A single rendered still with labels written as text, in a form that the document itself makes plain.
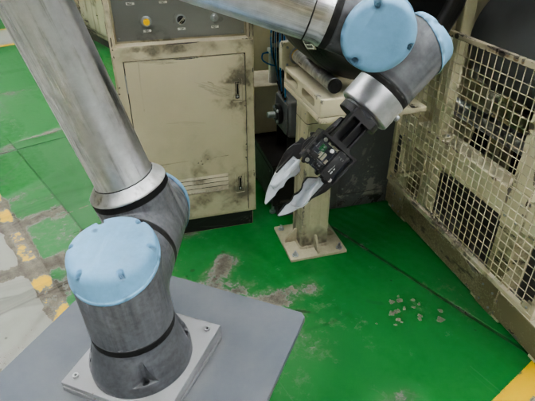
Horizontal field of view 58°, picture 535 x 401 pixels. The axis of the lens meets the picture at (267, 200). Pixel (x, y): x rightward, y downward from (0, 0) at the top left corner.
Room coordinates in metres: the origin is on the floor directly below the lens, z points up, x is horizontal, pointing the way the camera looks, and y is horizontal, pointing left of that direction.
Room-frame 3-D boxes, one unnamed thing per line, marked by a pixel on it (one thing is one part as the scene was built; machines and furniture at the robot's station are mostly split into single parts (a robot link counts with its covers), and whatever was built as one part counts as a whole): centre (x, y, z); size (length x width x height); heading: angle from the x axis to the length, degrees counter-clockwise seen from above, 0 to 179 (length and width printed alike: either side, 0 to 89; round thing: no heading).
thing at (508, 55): (1.47, -0.67, 0.65); 0.90 x 0.02 x 0.70; 16
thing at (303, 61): (1.55, -0.15, 0.90); 0.35 x 0.05 x 0.05; 16
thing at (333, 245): (1.84, -0.20, 0.02); 0.27 x 0.27 x 0.04; 16
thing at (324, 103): (1.56, -0.15, 0.84); 0.36 x 0.09 x 0.06; 16
